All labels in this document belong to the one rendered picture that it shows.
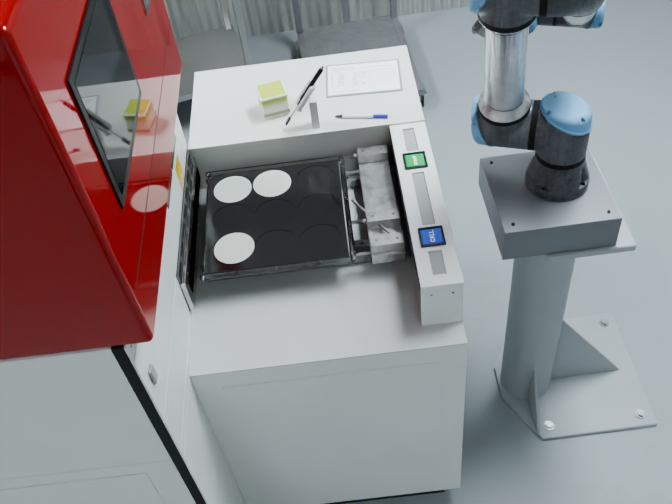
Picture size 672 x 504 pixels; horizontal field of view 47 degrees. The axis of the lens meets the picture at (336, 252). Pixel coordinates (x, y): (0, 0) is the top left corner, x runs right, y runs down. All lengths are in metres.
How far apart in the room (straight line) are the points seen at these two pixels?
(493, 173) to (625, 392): 1.01
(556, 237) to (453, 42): 2.33
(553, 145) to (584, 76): 2.07
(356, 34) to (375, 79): 1.79
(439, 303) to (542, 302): 0.55
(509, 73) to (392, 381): 0.74
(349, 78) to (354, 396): 0.89
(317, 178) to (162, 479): 0.83
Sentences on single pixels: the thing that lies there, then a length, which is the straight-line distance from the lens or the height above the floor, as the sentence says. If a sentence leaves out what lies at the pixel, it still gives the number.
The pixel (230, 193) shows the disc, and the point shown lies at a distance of 2.01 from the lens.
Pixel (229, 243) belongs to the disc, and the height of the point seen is 0.90.
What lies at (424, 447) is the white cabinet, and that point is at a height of 0.36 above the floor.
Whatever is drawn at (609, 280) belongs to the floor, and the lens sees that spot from 2.97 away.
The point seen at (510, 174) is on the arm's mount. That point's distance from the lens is 1.97.
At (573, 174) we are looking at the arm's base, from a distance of 1.88.
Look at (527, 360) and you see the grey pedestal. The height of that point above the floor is 0.24.
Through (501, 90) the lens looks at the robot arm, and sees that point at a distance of 1.71.
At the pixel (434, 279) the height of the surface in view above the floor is 0.96.
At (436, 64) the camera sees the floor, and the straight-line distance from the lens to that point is 3.93.
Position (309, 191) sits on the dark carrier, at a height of 0.90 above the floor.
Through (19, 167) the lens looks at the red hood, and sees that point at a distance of 1.07.
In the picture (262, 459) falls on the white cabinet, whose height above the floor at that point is 0.40.
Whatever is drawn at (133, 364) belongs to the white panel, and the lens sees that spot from 1.38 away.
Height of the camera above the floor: 2.24
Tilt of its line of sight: 48 degrees down
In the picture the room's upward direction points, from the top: 8 degrees counter-clockwise
